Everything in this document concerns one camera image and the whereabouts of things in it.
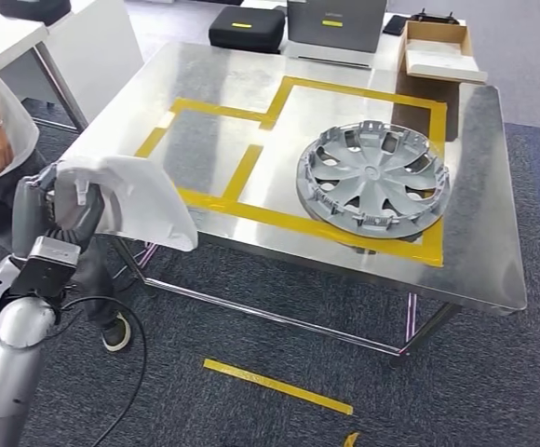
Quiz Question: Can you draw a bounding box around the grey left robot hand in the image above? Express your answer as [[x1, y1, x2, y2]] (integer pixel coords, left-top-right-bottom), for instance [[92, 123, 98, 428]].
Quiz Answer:
[[11, 163, 107, 258]]

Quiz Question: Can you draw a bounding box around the white curved plastic part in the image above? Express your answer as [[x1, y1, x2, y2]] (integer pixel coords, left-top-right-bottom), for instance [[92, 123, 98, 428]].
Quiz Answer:
[[55, 154, 199, 253]]

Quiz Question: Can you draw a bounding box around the stainless steel workbench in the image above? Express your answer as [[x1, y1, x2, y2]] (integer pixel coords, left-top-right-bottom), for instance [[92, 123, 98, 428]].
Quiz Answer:
[[60, 41, 528, 372]]

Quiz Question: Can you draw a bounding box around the white desk with grey legs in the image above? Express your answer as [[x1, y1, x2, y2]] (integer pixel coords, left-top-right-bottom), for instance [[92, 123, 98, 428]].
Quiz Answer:
[[0, 0, 145, 134]]

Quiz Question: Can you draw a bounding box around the black zip case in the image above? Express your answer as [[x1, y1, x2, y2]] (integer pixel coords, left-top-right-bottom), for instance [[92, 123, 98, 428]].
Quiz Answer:
[[208, 6, 287, 56], [0, 0, 72, 27]]

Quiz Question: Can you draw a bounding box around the long yellow floor tape strip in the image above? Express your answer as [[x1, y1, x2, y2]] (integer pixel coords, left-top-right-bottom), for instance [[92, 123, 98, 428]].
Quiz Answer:
[[202, 359, 354, 417]]

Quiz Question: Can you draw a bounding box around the grey laptop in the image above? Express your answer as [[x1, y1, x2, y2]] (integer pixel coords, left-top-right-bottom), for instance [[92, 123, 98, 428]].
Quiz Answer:
[[285, 0, 388, 69]]

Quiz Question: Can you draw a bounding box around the grey plastic wheel cover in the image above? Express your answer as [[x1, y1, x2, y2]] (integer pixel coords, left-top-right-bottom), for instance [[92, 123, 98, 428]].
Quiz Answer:
[[296, 120, 452, 242]]

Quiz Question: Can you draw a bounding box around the black phone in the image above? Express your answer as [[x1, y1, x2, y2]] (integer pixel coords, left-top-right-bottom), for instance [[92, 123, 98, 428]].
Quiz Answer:
[[382, 14, 408, 37]]

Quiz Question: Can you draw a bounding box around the white foam board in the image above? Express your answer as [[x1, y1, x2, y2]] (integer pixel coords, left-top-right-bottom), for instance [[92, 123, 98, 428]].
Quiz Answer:
[[405, 39, 489, 85]]

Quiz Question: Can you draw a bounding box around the black handheld controller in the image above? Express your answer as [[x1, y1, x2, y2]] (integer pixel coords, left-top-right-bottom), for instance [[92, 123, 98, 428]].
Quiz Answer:
[[409, 8, 460, 26]]

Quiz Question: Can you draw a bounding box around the brown cardboard box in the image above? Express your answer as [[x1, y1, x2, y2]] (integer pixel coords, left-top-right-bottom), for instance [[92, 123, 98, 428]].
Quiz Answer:
[[397, 20, 489, 85]]

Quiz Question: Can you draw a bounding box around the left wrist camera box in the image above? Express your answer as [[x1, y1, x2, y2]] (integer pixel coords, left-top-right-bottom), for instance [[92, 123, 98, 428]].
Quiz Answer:
[[11, 236, 82, 299]]

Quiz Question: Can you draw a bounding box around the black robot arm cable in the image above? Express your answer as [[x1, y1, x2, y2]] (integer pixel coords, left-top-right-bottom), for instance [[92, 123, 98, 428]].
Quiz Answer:
[[60, 295, 148, 447]]

